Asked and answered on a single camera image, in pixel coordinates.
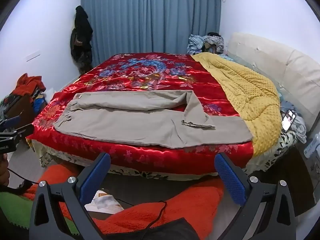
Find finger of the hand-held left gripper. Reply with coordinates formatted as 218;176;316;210
0;115;24;132
0;124;35;153

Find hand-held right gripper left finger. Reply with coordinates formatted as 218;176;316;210
29;152;112;240

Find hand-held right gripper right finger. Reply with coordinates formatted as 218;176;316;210
214;152;297;240

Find khaki pants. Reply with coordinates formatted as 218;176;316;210
52;89;253;149

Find white crumpled paper bag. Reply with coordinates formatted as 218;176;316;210
84;189;125;214

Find orange fleece trousers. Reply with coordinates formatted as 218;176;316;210
25;164;224;240

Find pile of colourful clothes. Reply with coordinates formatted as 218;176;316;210
0;73;48;120

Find leaf print bed sheet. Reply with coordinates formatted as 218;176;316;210
27;130;308;180

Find black cloth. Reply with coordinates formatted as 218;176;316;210
144;217;200;240

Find green fleece cloth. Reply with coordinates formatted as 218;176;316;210
0;191;78;235

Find smartphone with lit screen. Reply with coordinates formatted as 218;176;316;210
281;109;297;132

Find grey blue garment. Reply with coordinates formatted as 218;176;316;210
280;101;308;144

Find yellow dotted blanket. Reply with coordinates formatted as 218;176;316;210
192;52;282;158

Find dark hanging coat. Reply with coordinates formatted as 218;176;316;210
70;5;94;75

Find red satin floral blanket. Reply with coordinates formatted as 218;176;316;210
26;52;254;175

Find cream padded headboard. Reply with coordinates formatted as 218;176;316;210
226;32;320;133

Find heap of striped clothes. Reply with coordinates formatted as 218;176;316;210
187;32;227;55

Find blue curtain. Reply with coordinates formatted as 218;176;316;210
80;0;222;68

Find black cable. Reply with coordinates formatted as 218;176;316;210
114;197;167;230
7;167;40;185

